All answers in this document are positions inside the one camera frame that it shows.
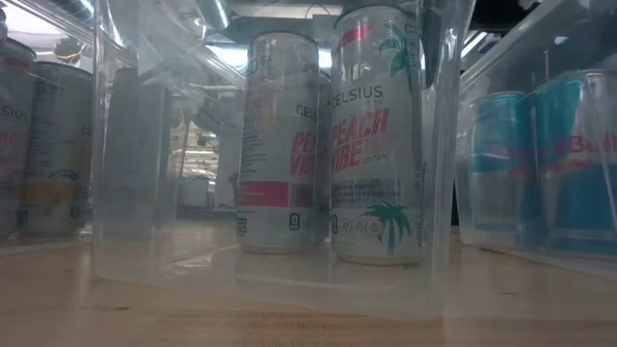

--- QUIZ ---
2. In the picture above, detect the white Celsius can yellow print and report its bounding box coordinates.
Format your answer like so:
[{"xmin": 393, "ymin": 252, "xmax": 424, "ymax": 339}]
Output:
[
  {"xmin": 0, "ymin": 37, "xmax": 39, "ymax": 240},
  {"xmin": 18, "ymin": 61, "xmax": 95, "ymax": 237}
]

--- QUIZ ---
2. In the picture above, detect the grey ceiling box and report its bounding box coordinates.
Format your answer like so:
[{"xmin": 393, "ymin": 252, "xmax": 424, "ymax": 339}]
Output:
[{"xmin": 311, "ymin": 13, "xmax": 341, "ymax": 36}]

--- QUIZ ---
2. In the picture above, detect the black yellow ceiling fixture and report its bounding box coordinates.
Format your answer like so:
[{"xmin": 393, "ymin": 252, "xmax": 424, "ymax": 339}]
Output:
[{"xmin": 53, "ymin": 38, "xmax": 84, "ymax": 65}]

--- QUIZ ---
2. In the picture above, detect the silver ceiling duct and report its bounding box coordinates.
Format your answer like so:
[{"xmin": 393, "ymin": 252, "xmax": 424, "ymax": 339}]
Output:
[{"xmin": 195, "ymin": 0, "xmax": 231, "ymax": 31}]

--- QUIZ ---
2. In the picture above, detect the clear plastic bin with label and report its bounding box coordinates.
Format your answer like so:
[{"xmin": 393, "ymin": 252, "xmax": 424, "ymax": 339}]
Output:
[{"xmin": 91, "ymin": 0, "xmax": 476, "ymax": 323}]

